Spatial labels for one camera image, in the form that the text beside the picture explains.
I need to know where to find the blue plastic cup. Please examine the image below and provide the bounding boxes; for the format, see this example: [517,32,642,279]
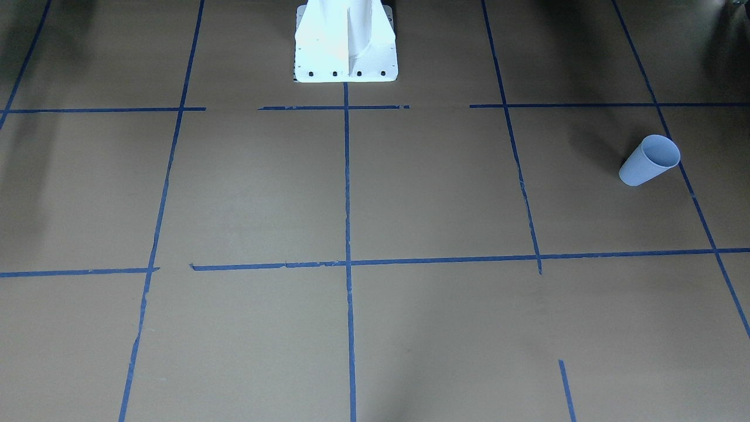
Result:
[618,134,682,186]

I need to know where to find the white pedestal column base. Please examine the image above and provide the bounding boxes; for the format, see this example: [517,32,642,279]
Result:
[293,1,399,83]

